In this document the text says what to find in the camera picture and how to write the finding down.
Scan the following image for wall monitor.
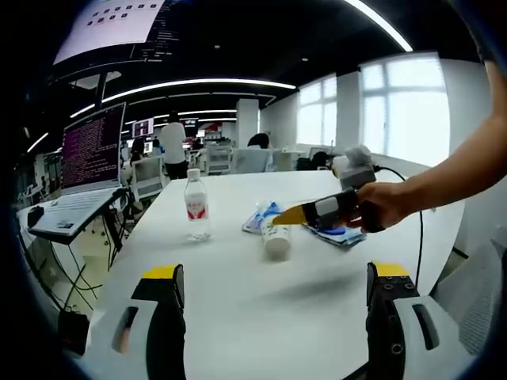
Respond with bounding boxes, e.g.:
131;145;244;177
132;117;154;139

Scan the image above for person's right hand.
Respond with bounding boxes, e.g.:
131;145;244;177
348;182;409;234

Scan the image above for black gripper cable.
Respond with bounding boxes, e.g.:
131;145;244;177
372;165;425;296

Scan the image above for white table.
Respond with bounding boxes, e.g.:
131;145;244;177
85;169;467;380

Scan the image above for curved ceiling light strip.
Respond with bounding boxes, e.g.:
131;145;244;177
101;78;297;105

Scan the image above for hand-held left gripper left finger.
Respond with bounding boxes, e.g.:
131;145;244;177
85;263;187;380

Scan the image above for grey mesh office chair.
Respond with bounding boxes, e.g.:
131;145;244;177
431;237;504;355

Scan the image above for blue tissue packet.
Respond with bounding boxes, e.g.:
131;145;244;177
241;199;287;235

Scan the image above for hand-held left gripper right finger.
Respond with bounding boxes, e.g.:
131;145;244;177
364;260;471;380

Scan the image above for black laptop stand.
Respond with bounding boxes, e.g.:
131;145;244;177
101;189;130;262

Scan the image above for clear plastic water bottle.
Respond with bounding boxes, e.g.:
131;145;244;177
184;168;213;242

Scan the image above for white pillar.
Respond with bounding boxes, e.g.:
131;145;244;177
236;98;261;150

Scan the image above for white floral paper cup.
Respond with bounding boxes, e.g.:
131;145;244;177
263;215;292;262

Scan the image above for straight ceiling light strip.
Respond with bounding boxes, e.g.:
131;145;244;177
344;0;414;52

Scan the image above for overhead display screen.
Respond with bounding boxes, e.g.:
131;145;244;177
52;0;184;67

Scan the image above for black power adapter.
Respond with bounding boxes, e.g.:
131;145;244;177
58;310;90;355

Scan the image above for narrow bright window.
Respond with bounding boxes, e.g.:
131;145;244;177
297;75;338;146

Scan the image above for silver laptop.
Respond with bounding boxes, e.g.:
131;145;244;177
28;101;128;238

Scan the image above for large bright window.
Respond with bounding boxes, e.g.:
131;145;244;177
358;51;451;158

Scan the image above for clear packet with blue pad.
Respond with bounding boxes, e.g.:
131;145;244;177
303;221;368;249

